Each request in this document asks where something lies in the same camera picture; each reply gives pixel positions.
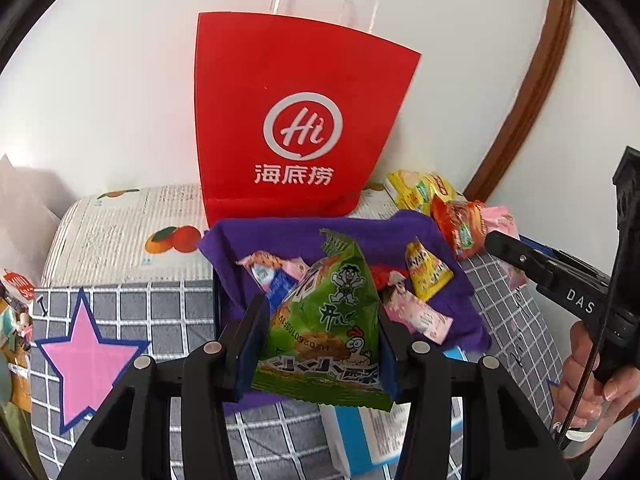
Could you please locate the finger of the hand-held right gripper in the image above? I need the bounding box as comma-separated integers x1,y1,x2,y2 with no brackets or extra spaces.
484,230,557,283

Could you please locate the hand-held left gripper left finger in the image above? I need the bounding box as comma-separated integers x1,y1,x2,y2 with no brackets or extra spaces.
57,294,273,480

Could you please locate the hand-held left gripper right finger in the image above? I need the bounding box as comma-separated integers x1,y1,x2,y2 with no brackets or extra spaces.
377,305,586,480

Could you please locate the long pink white snack packet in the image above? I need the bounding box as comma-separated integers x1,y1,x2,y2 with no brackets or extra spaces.
382,287,454,346

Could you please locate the green snack packet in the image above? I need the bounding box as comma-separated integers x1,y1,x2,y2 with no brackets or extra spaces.
250,230,396,413

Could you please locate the panda print snack packet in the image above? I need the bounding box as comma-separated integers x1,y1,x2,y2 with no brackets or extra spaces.
386,270,412,301

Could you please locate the pink orange snack packet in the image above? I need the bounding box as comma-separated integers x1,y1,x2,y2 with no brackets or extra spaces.
235,252,296,306

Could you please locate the red snack packet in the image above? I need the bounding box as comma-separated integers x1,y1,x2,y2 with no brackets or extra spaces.
372,264,401,288

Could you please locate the yellow triangular snack packet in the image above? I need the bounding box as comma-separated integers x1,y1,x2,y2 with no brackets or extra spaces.
404,236,455,303

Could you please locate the magenta snack packet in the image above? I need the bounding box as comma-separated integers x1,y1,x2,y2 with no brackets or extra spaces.
285,256,310,281

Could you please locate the purple cloth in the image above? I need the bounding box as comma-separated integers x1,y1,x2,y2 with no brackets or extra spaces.
197,210,493,413

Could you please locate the person's right hand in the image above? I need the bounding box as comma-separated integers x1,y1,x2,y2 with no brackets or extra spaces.
555,320,640,456

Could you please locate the orange chip bag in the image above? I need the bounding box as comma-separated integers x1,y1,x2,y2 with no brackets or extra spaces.
431,196,488,260

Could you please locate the blue box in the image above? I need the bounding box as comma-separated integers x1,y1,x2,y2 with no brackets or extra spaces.
320,402,461,478

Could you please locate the grey grid tablecloth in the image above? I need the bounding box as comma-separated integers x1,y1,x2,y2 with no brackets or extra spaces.
20,240,581,480

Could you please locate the yellow chip bag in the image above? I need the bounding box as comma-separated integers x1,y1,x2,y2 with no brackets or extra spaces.
385,170,457,213

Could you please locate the pink paper star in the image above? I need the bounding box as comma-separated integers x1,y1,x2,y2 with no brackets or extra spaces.
34,287,151,436

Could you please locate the white bag with red label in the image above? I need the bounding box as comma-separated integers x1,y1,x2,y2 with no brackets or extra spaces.
0,269,37,305

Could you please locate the white plastic bag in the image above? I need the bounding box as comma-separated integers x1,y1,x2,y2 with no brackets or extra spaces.
0,155,61,281

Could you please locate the red paper bag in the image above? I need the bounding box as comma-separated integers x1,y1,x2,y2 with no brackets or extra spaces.
192,0,422,228

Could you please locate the black cable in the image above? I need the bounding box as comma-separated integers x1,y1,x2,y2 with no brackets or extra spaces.
557,232,626,448

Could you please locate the wooden door frame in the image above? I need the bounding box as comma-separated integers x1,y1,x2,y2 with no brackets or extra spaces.
462,0,576,203

